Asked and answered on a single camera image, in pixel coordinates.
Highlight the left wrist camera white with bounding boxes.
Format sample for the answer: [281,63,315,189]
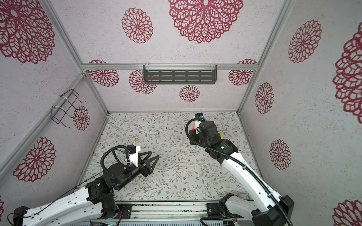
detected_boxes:
[126,145,141,167]

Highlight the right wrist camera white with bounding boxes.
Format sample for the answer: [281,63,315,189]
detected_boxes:
[191,113,205,134]

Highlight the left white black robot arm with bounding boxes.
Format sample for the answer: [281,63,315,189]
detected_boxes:
[9,151,159,226]

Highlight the dark grey wall shelf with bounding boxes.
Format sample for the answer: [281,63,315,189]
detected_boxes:
[143,65,217,85]

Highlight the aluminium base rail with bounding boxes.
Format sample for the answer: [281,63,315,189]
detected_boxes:
[84,200,227,222]

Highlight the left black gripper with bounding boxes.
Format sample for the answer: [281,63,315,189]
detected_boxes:
[117,151,159,191]

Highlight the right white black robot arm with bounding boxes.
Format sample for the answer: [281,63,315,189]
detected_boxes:
[185,118,294,226]

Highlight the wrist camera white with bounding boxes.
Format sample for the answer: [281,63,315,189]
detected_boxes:
[191,113,205,134]
[126,145,141,167]

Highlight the black wire wall basket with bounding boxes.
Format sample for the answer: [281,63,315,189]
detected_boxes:
[50,89,86,128]

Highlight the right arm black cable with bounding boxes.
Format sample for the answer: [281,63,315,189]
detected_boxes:
[185,118,295,226]

